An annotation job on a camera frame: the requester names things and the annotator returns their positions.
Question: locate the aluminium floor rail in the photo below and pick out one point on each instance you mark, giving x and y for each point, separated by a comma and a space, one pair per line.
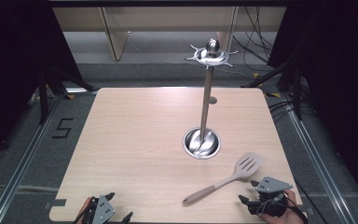
317, 155
21, 165

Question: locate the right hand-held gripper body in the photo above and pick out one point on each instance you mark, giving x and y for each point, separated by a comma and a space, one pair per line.
272, 194

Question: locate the black curtain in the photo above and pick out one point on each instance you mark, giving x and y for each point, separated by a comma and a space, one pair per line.
338, 77
15, 62

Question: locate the beige wooden cabinet panel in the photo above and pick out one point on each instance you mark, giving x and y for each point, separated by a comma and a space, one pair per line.
115, 34
228, 28

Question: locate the person's left hand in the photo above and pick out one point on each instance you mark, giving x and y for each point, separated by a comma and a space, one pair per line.
84, 209

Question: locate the person's right hand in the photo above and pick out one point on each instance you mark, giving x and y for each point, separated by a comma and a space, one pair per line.
287, 214

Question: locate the black metal stand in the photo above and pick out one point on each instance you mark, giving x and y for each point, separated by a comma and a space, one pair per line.
43, 93
292, 77

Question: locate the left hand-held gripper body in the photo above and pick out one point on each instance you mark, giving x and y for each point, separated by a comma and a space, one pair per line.
103, 211

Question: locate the metal utensil rack stand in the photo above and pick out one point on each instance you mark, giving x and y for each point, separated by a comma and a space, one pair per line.
205, 102

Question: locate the beige slotted spatula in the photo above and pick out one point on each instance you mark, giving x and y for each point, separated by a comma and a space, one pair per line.
247, 164

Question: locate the grey table grommet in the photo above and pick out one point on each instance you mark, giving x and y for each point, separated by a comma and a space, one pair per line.
213, 100

